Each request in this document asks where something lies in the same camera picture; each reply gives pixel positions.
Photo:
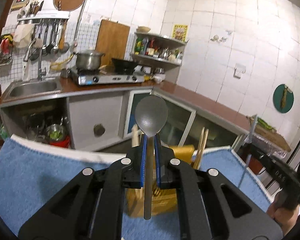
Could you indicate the stack of white bowls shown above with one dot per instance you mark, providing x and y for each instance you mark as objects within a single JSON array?
[{"x": 158, "y": 78}]

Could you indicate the white cloth bag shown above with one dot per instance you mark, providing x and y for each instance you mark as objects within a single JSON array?
[{"x": 22, "y": 35}]

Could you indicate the red and yellow gloves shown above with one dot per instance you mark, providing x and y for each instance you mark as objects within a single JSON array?
[{"x": 6, "y": 42}]

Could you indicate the green vegetables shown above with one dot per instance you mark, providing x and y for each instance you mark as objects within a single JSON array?
[{"x": 265, "y": 123}]

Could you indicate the green bottle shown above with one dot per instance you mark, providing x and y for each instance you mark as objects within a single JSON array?
[{"x": 139, "y": 46}]

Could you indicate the knives and chopsticks in cups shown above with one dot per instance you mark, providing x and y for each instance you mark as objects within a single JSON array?
[{"x": 32, "y": 8}]

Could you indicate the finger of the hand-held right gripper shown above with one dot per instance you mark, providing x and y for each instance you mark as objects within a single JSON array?
[{"x": 261, "y": 157}]

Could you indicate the bent metal pipe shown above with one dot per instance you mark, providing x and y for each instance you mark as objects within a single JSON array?
[{"x": 81, "y": 12}]

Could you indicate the brown framed door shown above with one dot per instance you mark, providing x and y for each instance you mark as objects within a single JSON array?
[{"x": 1, "y": 15}]

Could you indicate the row of hanging ladles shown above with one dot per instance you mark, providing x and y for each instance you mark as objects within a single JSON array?
[{"x": 50, "y": 46}]

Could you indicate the white dish soap bottle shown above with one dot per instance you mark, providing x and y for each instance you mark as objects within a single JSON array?
[{"x": 26, "y": 71}]

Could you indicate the steel cooking pot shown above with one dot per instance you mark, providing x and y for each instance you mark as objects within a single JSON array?
[{"x": 88, "y": 60}]

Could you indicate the yellow wall poster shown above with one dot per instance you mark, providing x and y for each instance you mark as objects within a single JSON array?
[{"x": 180, "y": 32}]

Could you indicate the red plastic basin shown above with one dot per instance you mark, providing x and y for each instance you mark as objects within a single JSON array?
[{"x": 61, "y": 142}]

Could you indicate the beige bowl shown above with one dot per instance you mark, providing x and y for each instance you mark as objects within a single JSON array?
[{"x": 143, "y": 29}]

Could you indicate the thin steel utensil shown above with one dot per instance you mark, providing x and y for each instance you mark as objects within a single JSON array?
[{"x": 248, "y": 142}]

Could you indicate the steel bowl with greens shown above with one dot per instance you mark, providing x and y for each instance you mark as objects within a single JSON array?
[{"x": 55, "y": 132}]

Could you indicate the small wall stickers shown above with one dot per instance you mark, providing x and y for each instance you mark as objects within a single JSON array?
[{"x": 215, "y": 38}]

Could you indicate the person's right hand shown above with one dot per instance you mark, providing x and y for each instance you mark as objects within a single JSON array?
[{"x": 282, "y": 217}]

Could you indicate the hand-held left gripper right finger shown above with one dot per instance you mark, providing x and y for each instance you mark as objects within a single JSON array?
[{"x": 157, "y": 160}]

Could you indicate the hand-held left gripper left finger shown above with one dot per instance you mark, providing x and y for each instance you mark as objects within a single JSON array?
[{"x": 144, "y": 160}]

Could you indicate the steel sink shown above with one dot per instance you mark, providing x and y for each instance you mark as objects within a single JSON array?
[{"x": 32, "y": 88}]

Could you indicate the yellow slotted utensil holder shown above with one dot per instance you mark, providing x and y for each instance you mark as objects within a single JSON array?
[{"x": 162, "y": 205}]

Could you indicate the beige electrical box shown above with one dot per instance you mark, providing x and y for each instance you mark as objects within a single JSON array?
[{"x": 20, "y": 3}]

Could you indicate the blue towel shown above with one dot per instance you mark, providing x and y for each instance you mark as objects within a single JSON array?
[{"x": 40, "y": 170}]

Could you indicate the steel cup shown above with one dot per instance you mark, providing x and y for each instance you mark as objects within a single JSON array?
[{"x": 65, "y": 73}]

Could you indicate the steel gas stove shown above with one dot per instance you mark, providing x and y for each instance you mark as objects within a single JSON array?
[{"x": 110, "y": 78}]

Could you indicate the dark sauce bottle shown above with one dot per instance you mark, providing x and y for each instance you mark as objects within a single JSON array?
[{"x": 147, "y": 47}]

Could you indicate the rectangular wooden cutting board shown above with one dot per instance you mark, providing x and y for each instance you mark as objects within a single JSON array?
[{"x": 112, "y": 37}]

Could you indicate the white wall utensil rack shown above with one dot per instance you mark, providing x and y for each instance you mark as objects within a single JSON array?
[{"x": 52, "y": 15}]

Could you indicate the black wok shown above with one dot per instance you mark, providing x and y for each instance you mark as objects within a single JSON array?
[{"x": 123, "y": 63}]

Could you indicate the white wall socket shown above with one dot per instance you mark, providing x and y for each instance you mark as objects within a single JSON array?
[{"x": 240, "y": 71}]

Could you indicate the green round board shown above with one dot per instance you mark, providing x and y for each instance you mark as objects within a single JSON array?
[{"x": 277, "y": 97}]

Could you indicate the steel corner shelf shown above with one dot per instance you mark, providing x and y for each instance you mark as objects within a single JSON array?
[{"x": 152, "y": 59}]

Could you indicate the wooden chopping block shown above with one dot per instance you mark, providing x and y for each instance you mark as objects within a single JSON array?
[{"x": 272, "y": 137}]

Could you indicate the steel kettle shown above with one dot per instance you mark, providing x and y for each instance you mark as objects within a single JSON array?
[{"x": 164, "y": 53}]

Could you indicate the steel faucet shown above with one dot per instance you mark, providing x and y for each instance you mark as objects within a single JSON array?
[{"x": 40, "y": 65}]

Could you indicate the white kitchen cabinet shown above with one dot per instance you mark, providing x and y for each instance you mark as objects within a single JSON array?
[{"x": 95, "y": 110}]

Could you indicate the grey spoon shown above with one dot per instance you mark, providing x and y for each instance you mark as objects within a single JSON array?
[{"x": 151, "y": 115}]

